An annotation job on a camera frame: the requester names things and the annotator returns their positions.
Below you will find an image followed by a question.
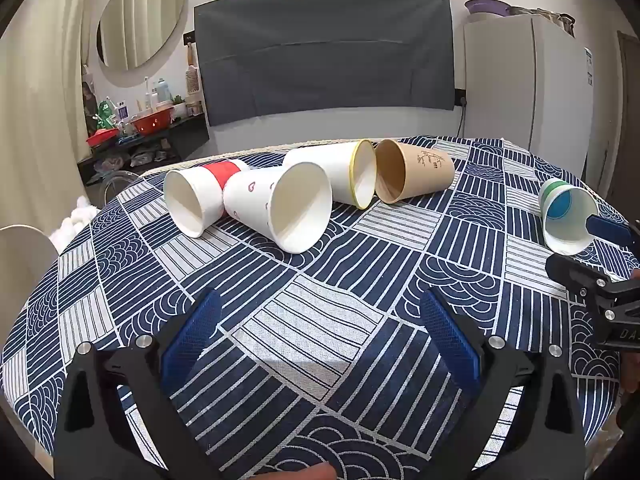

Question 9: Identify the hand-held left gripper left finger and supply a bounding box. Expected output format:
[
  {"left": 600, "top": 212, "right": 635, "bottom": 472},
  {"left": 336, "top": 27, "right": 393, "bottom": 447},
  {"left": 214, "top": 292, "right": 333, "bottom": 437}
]
[{"left": 52, "top": 289, "right": 226, "bottom": 480}]

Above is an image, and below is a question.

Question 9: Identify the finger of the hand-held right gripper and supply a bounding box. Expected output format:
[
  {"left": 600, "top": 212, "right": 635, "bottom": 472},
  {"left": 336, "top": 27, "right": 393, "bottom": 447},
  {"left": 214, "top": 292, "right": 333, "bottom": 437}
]
[
  {"left": 545, "top": 253, "right": 640, "bottom": 307},
  {"left": 584, "top": 214, "right": 640, "bottom": 250}
]

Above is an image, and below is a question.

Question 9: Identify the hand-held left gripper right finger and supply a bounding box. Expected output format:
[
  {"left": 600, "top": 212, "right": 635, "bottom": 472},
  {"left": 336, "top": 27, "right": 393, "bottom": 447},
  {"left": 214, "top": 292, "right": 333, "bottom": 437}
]
[{"left": 419, "top": 290, "right": 588, "bottom": 480}]

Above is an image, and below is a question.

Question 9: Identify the white cup green blue print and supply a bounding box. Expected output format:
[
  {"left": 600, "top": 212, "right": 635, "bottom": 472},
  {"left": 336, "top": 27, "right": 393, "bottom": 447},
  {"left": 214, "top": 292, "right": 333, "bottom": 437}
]
[{"left": 538, "top": 177, "right": 599, "bottom": 255}]

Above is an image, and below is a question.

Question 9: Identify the white cup red band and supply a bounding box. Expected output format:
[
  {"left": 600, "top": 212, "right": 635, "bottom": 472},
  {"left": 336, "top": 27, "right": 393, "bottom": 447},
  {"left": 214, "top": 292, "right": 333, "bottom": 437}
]
[{"left": 164, "top": 159, "right": 251, "bottom": 239}]

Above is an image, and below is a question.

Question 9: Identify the white cup heart print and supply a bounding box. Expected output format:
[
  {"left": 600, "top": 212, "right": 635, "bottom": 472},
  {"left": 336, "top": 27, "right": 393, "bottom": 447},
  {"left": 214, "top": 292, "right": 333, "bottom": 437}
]
[{"left": 222, "top": 162, "right": 333, "bottom": 255}]

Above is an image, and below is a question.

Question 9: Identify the brown paper cup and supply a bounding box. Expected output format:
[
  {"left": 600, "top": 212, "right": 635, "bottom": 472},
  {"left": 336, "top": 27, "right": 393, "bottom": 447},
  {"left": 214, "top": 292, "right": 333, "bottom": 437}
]
[{"left": 374, "top": 139, "right": 456, "bottom": 205}]

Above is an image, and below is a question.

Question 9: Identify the white cup yellow rim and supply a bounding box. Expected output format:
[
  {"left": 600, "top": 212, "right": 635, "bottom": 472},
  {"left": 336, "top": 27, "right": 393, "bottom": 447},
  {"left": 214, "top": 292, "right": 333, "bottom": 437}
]
[{"left": 282, "top": 139, "right": 377, "bottom": 210}]

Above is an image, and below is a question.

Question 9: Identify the person's left hand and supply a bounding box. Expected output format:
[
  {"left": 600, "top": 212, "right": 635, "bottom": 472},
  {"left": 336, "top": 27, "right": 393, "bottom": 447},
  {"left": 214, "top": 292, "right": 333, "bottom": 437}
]
[{"left": 257, "top": 462, "right": 337, "bottom": 480}]

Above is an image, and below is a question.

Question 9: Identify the navy white patterned tablecloth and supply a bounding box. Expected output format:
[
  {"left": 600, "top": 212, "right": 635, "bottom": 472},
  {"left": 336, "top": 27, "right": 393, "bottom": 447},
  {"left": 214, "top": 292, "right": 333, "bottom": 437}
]
[{"left": 0, "top": 135, "right": 640, "bottom": 480}]

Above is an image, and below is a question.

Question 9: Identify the white refrigerator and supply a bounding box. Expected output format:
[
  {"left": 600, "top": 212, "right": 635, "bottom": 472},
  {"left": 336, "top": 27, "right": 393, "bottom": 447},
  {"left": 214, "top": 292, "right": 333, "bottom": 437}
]
[{"left": 462, "top": 12, "right": 596, "bottom": 181}]

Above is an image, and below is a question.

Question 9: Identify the white fluffy cushion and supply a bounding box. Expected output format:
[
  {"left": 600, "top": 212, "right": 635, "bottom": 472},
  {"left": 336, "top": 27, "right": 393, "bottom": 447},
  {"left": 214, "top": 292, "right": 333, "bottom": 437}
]
[{"left": 50, "top": 195, "right": 98, "bottom": 251}]

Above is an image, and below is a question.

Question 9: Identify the clear plastic chair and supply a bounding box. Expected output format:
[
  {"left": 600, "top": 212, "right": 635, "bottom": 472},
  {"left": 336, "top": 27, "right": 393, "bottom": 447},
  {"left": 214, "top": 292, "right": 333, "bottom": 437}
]
[{"left": 98, "top": 170, "right": 141, "bottom": 206}]

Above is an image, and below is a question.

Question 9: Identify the red colander bowl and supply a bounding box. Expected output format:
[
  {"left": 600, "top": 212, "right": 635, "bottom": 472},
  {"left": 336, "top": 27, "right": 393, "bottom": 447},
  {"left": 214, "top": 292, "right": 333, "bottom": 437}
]
[{"left": 131, "top": 112, "right": 175, "bottom": 135}]

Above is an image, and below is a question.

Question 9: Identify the small red bowl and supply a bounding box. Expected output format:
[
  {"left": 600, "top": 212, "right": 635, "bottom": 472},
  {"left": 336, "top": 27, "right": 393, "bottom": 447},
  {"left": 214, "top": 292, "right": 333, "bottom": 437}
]
[{"left": 86, "top": 129, "right": 120, "bottom": 148}]

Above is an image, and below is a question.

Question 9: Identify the green packet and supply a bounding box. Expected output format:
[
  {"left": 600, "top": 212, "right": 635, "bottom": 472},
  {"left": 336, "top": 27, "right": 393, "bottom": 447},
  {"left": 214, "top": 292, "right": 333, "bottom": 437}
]
[{"left": 97, "top": 101, "right": 118, "bottom": 131}]

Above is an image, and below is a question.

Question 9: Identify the purple plastic basin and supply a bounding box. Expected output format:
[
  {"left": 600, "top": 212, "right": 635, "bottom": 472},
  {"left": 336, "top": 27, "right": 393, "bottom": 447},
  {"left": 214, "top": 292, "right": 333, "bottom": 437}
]
[{"left": 464, "top": 0, "right": 511, "bottom": 17}]

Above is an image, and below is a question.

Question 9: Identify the beige curtain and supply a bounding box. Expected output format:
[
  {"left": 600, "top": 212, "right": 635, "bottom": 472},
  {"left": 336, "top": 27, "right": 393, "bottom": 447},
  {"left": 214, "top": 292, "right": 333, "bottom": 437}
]
[{"left": 0, "top": 0, "right": 101, "bottom": 241}]

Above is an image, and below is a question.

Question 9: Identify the dark grey screen cover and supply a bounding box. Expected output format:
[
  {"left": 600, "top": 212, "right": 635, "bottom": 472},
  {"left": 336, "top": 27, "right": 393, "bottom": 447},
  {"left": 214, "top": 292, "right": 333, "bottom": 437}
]
[{"left": 193, "top": 0, "right": 456, "bottom": 127}]

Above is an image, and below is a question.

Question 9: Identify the black wall shelf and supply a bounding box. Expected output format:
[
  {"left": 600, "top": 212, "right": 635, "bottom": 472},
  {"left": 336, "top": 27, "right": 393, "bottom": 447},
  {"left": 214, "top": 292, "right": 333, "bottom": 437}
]
[{"left": 77, "top": 117, "right": 210, "bottom": 186}]

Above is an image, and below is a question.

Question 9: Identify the oval wall mirror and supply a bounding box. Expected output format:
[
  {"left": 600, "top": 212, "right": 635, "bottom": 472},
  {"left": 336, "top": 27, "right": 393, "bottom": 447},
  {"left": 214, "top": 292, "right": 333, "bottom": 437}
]
[{"left": 96, "top": 0, "right": 188, "bottom": 70}]

